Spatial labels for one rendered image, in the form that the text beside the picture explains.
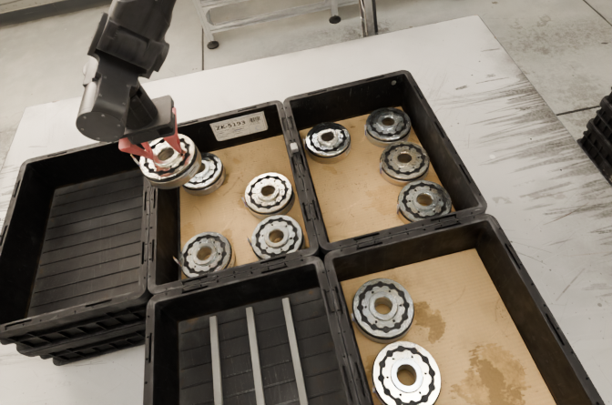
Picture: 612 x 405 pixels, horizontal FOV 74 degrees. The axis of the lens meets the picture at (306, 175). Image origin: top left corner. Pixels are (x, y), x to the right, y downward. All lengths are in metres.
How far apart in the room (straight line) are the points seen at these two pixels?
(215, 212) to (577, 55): 2.27
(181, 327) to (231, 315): 0.09
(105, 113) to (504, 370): 0.69
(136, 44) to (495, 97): 0.99
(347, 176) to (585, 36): 2.19
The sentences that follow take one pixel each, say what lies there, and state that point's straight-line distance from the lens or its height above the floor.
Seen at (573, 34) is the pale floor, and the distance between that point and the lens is 2.90.
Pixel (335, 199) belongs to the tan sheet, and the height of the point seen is 0.83.
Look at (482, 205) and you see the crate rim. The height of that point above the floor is 0.93.
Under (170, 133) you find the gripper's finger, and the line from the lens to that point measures 0.67.
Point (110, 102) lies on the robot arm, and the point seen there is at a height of 1.24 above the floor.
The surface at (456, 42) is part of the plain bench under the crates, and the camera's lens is 1.47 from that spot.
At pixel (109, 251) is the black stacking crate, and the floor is 0.83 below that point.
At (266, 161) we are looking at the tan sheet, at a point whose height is 0.83.
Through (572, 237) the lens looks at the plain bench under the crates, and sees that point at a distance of 1.06.
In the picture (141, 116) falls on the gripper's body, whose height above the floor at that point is 1.15.
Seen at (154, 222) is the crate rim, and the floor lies 0.93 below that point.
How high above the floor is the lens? 1.55
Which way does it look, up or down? 53 degrees down
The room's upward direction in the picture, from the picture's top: 12 degrees counter-clockwise
